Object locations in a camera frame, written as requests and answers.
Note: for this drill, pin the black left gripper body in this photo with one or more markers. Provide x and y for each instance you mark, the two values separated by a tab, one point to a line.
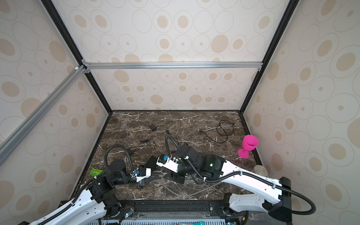
139	184

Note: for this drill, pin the black power adapter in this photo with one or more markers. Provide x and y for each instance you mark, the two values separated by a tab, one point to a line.
153	127
129	152

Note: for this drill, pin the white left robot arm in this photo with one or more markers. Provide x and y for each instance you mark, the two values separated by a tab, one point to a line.
97	198

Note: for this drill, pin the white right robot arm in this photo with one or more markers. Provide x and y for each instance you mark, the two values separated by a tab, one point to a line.
272	196

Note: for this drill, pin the green snack packet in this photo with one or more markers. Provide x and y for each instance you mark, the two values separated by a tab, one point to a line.
95	172

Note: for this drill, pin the pink plastic goblet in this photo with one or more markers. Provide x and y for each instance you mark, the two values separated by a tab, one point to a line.
249	143

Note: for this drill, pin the silver horizontal aluminium bar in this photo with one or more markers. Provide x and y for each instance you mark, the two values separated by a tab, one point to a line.
174	65

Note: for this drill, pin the silver diagonal aluminium bar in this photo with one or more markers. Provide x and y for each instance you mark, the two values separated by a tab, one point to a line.
12	142

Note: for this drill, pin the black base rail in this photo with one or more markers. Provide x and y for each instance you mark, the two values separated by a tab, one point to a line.
213	207

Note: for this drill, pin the black vertical frame post left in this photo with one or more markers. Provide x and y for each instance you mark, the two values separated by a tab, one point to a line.
64	32

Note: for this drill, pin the black vertical frame post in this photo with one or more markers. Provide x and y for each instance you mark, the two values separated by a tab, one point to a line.
64	32
285	19

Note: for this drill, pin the black vertical frame post right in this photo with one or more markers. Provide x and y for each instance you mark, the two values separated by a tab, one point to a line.
285	19

